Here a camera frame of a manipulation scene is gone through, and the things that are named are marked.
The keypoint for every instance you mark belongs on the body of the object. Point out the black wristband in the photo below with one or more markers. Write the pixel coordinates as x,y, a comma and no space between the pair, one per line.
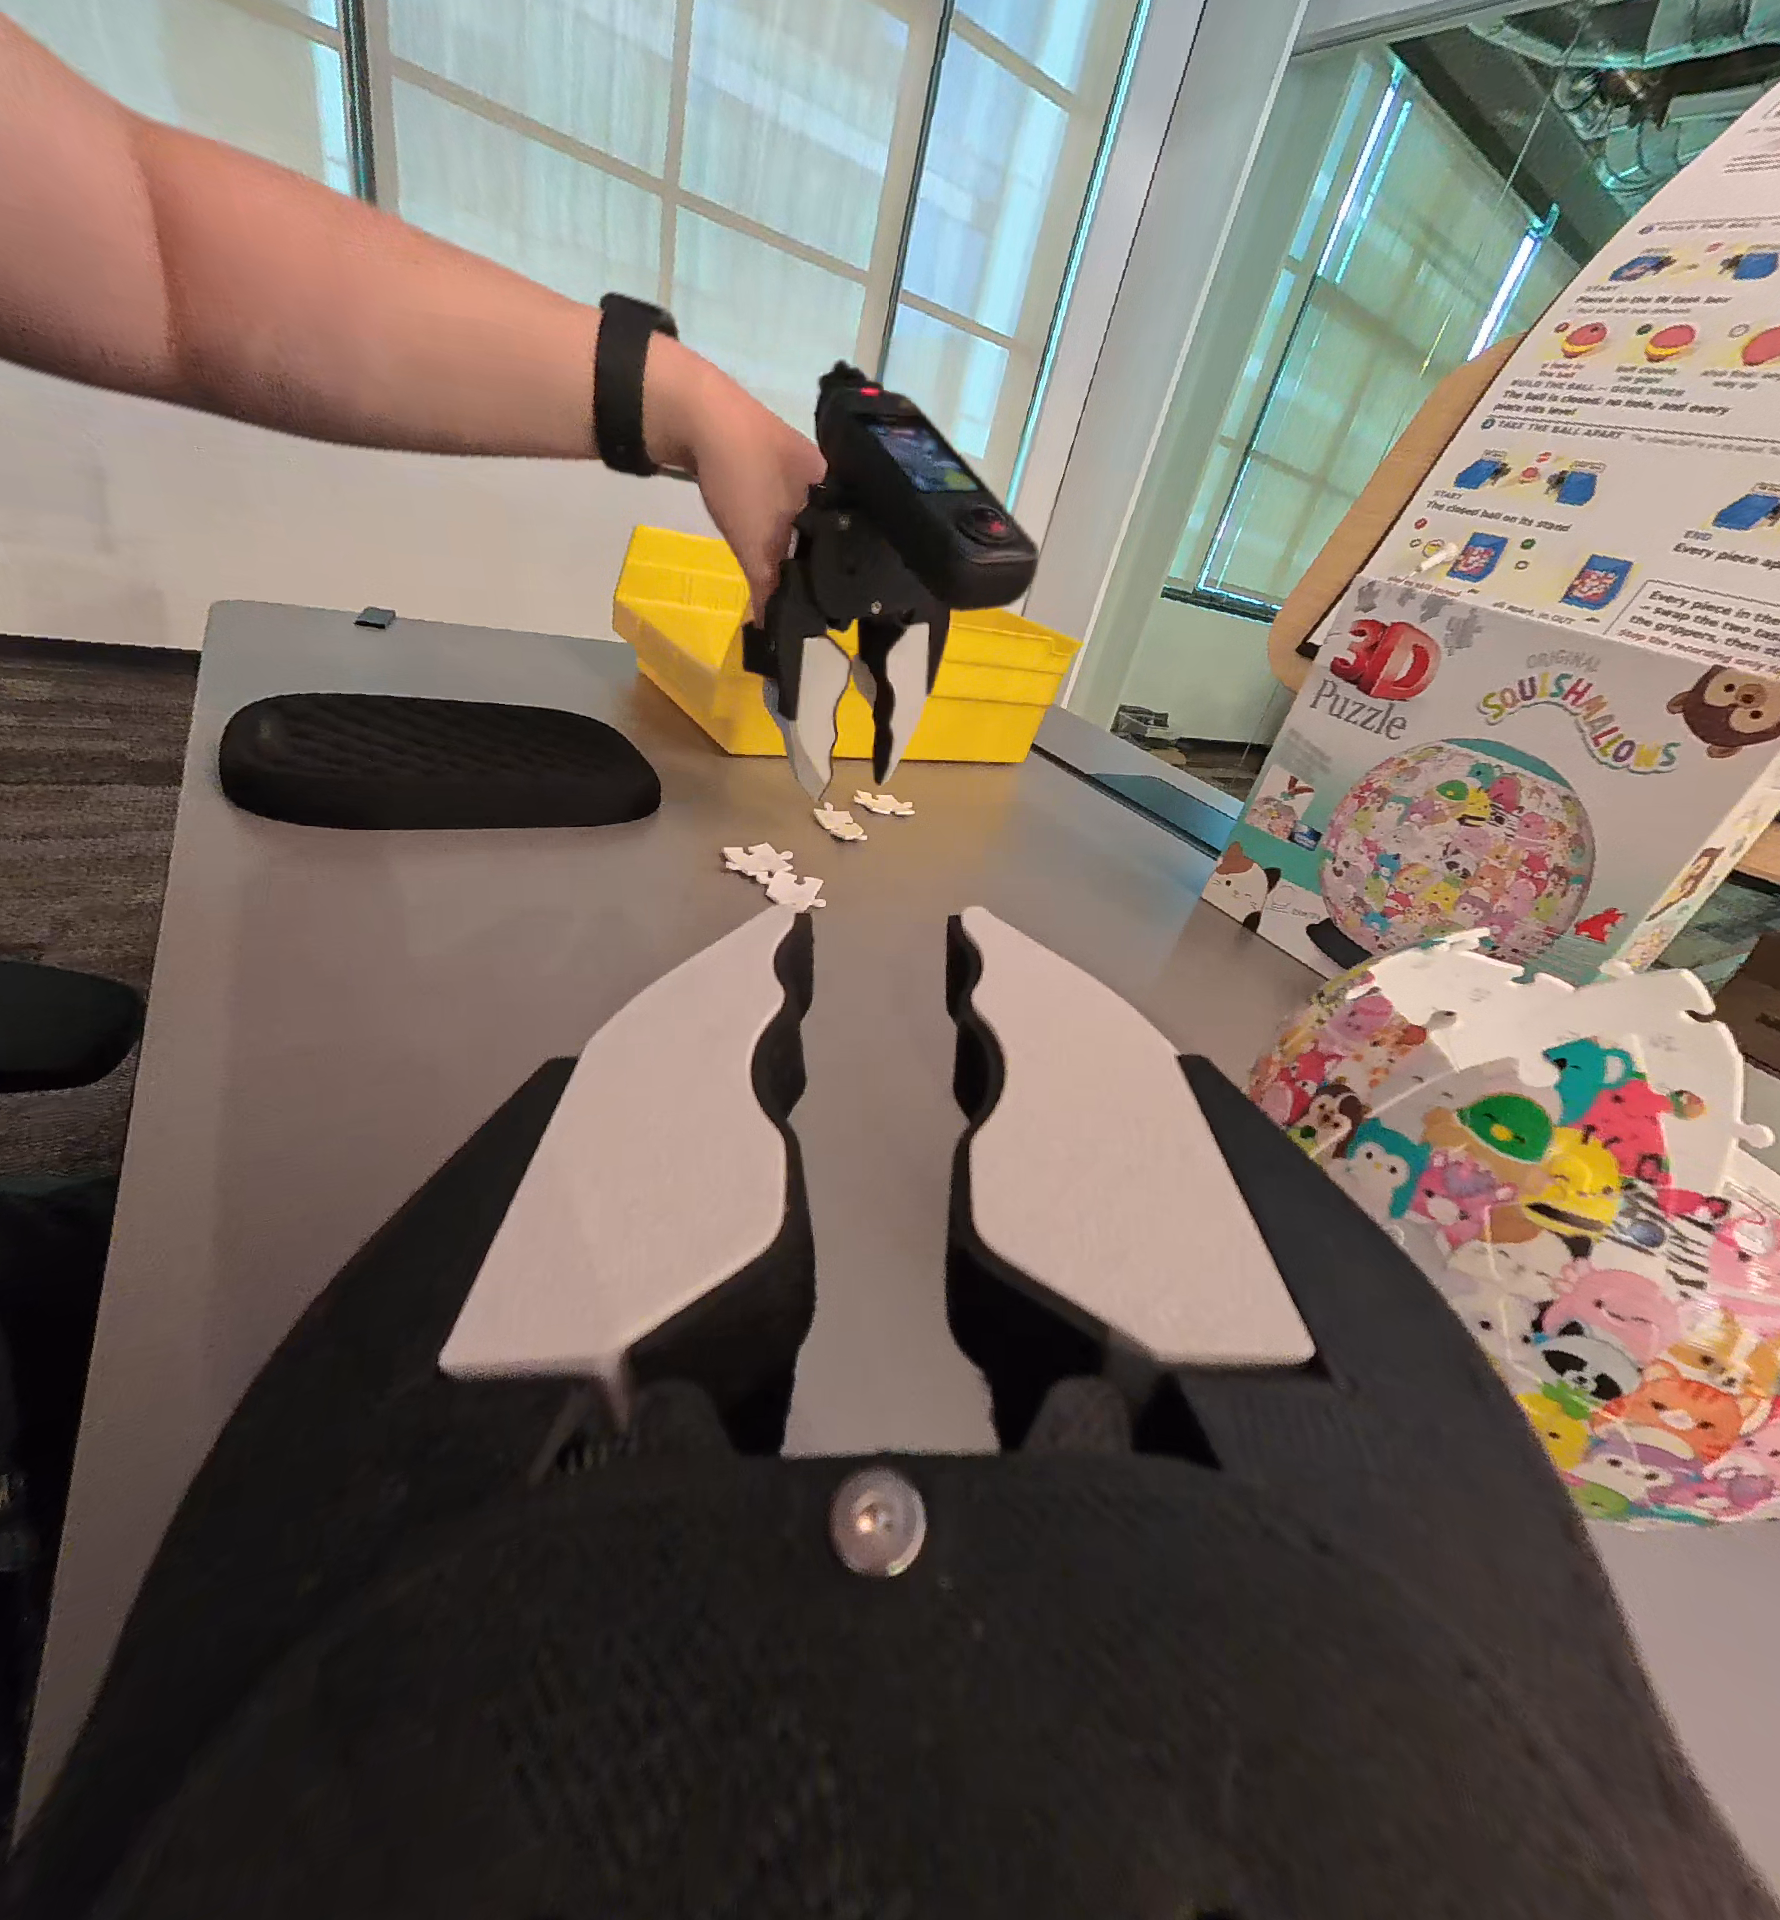
627,390

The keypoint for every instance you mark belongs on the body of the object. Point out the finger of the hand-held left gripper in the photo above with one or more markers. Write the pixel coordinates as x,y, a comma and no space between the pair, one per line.
815,705
905,689

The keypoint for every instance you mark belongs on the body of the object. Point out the black quilted pad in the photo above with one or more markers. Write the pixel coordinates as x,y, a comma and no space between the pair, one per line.
440,766

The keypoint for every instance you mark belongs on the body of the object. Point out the white sign board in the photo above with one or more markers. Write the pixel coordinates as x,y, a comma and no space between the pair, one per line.
1656,375

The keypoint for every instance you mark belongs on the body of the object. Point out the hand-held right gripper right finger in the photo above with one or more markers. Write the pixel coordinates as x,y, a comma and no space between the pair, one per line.
1116,1186

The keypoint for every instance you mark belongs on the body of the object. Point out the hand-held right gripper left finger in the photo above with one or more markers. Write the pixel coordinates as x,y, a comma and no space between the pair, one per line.
634,1186

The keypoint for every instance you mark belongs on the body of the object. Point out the person's black jacket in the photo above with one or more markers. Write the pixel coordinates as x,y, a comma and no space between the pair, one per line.
4,1499

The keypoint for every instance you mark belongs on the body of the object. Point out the yellow plastic bin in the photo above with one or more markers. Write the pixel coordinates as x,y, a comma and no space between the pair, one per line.
680,615

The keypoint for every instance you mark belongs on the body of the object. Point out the colourful puzzle box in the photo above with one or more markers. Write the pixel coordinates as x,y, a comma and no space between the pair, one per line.
1506,720

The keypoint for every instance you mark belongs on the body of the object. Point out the colourful puzzle ball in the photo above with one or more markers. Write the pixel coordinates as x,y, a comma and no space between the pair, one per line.
1624,1320

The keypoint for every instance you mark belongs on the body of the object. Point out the pile of white puzzle pieces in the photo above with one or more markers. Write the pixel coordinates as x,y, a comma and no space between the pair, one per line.
792,889

